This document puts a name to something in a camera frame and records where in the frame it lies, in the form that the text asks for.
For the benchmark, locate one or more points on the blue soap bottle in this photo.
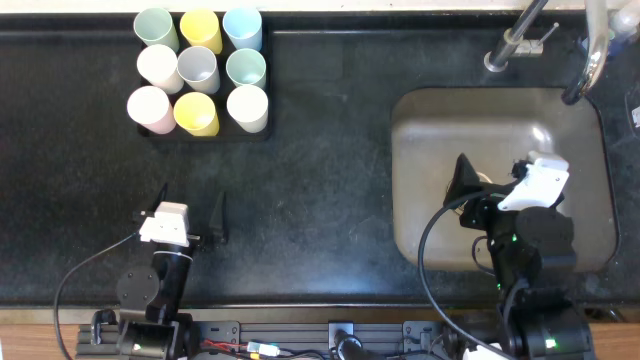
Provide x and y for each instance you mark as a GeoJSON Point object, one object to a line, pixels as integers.
{"type": "Point", "coordinates": [626, 19]}

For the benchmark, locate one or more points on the yellow cup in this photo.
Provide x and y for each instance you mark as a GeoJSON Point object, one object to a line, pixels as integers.
{"type": "Point", "coordinates": [195, 112]}
{"type": "Point", "coordinates": [200, 26]}

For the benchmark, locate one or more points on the green cup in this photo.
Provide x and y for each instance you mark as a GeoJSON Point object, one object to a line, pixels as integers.
{"type": "Point", "coordinates": [246, 67]}
{"type": "Point", "coordinates": [155, 26]}

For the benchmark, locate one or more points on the blue cup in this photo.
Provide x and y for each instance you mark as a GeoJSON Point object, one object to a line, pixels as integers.
{"type": "Point", "coordinates": [242, 26]}

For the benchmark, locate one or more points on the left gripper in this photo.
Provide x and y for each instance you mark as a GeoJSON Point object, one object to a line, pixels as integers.
{"type": "Point", "coordinates": [201, 241]}

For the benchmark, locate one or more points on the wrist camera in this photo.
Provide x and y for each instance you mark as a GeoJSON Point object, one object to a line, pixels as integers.
{"type": "Point", "coordinates": [165, 223]}
{"type": "Point", "coordinates": [537, 182]}

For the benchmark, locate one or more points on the steel sink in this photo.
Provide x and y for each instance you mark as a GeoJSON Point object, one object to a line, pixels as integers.
{"type": "Point", "coordinates": [585, 140]}

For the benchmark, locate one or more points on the black tray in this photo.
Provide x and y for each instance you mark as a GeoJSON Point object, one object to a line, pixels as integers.
{"type": "Point", "coordinates": [222, 136]}

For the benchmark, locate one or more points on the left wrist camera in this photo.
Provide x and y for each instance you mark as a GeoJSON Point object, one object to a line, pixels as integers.
{"type": "Point", "coordinates": [165, 223]}

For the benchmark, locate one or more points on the pink cup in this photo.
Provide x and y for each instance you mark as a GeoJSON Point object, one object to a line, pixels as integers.
{"type": "Point", "coordinates": [149, 107]}

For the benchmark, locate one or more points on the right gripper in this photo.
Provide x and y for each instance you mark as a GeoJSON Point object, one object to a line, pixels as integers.
{"type": "Point", "coordinates": [477, 215]}

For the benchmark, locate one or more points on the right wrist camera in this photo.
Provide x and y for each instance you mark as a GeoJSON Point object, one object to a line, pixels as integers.
{"type": "Point", "coordinates": [537, 182]}

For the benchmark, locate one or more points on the grey cup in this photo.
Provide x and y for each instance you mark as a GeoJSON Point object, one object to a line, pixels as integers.
{"type": "Point", "coordinates": [198, 67]}

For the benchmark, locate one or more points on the white cup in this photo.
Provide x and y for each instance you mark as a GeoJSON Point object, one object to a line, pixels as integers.
{"type": "Point", "coordinates": [247, 106]}
{"type": "Point", "coordinates": [159, 66]}

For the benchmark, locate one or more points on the steel tap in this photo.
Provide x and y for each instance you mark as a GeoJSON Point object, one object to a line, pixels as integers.
{"type": "Point", "coordinates": [597, 55]}

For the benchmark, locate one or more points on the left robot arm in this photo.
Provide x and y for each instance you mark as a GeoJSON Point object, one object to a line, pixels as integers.
{"type": "Point", "coordinates": [147, 290]}

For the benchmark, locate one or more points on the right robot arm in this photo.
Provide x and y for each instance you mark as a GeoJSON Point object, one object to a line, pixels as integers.
{"type": "Point", "coordinates": [540, 250]}

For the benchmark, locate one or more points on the mounting rail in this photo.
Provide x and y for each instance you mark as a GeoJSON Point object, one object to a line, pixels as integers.
{"type": "Point", "coordinates": [300, 337]}

